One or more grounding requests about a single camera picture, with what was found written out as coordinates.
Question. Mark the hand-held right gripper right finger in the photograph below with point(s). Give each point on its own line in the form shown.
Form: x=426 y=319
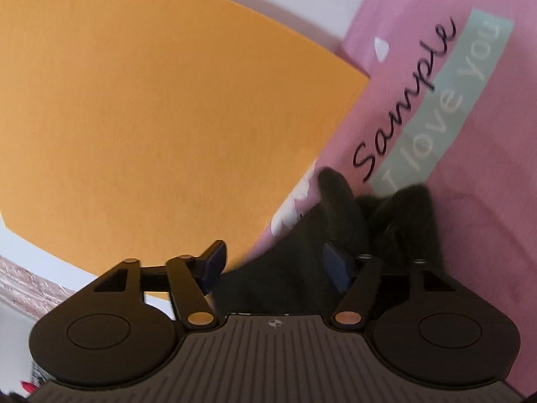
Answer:
x=335 y=269

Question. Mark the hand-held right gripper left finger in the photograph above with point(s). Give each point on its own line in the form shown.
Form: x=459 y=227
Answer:
x=212 y=266

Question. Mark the dark green sweater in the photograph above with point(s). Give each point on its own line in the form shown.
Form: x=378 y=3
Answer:
x=327 y=226

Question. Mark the orange headboard panel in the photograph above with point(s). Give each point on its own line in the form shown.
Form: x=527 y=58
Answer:
x=159 y=105

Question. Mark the pink patterned cloth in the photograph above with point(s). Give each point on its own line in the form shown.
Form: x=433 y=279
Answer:
x=29 y=285

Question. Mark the purple printed bedsheet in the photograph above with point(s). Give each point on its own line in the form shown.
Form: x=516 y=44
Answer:
x=478 y=142

